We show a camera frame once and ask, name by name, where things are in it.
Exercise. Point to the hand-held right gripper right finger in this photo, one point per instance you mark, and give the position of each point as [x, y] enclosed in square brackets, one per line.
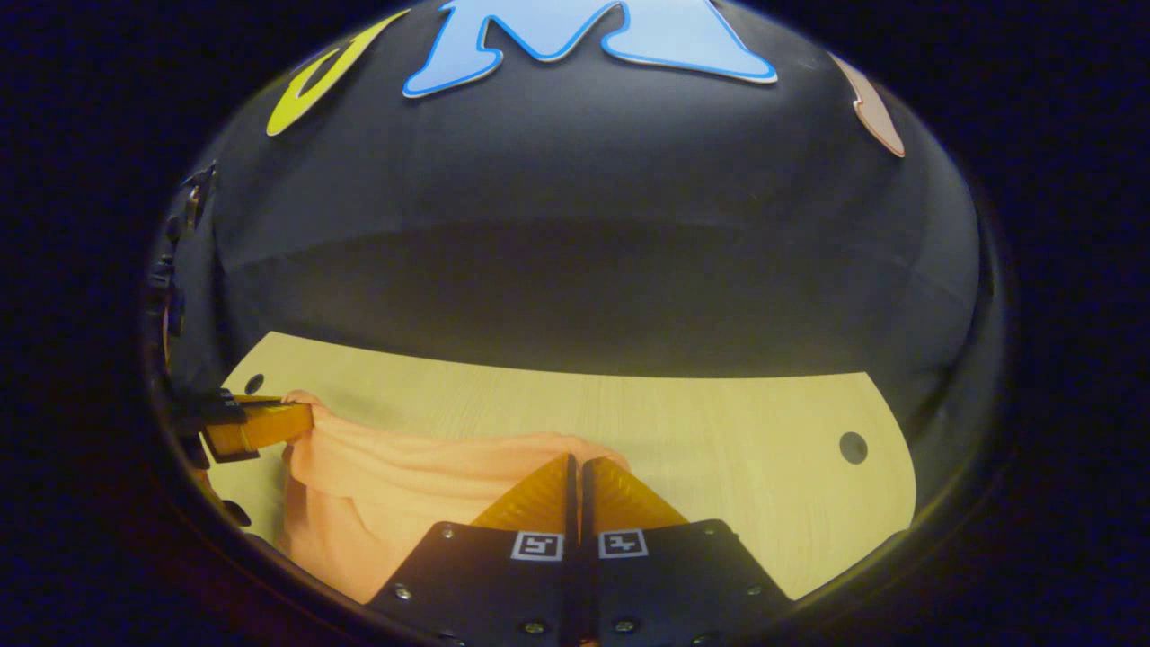
[665, 584]

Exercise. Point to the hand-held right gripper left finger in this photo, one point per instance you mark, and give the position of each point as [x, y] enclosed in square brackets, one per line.
[503, 584]

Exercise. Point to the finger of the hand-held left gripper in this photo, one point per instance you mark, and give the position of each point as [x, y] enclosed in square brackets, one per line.
[256, 429]

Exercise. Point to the orange T-shirt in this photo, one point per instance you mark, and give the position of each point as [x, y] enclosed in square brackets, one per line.
[377, 485]

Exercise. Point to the black backdrop cloth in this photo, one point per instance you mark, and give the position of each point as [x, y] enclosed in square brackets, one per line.
[584, 225]

